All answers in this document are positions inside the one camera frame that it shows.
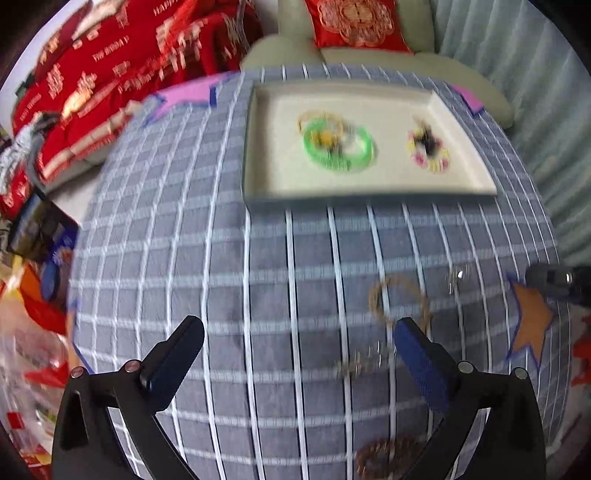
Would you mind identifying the grey knitted cloth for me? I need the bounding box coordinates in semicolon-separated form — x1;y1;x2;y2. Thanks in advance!
0;113;61;185

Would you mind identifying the red plastic stool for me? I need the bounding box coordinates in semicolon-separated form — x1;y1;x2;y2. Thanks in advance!
570;323;591;398

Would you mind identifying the black hair claw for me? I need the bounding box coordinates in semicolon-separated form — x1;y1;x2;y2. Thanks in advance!
413;117;441;155

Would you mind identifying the green translucent bangle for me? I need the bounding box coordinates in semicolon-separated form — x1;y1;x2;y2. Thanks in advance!
302;119;377;171

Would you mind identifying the brown bead bracelet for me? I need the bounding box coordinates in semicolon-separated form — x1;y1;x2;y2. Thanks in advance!
355;438;426;480

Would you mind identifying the dark cardboard box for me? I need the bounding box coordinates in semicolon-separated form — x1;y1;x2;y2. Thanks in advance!
7;191;79;264

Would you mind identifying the orange bag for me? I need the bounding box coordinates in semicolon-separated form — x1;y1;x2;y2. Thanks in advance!
0;268;70;333

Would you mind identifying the red printed blanket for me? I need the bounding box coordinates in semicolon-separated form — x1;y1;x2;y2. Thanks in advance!
0;0;264;217

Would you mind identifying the green armchair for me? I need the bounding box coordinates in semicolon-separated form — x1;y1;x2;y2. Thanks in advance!
240;0;515;130

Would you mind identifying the brown braided bracelet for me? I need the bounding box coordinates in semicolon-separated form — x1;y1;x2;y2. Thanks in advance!
369;274;432;326

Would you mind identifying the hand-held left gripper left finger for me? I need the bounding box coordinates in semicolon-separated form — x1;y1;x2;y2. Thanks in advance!
52;315;205;480

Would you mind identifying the grey shallow tray box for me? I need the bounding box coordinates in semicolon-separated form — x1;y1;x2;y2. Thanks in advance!
242;83;498;204

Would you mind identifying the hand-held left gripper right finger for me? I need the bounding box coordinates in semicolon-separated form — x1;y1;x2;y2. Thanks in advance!
394;316;548;480

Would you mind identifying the red embroidered cushion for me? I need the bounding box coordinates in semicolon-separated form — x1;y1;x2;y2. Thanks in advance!
302;0;414;54

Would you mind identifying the grey checked tablecloth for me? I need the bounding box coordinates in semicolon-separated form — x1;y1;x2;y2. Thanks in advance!
67;65;568;480

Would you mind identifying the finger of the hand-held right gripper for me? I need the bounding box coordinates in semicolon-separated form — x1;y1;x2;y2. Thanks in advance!
526;264;591;305

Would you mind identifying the pink yellow flower bracelet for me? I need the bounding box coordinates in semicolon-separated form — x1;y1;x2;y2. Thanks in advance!
405;127;451;172

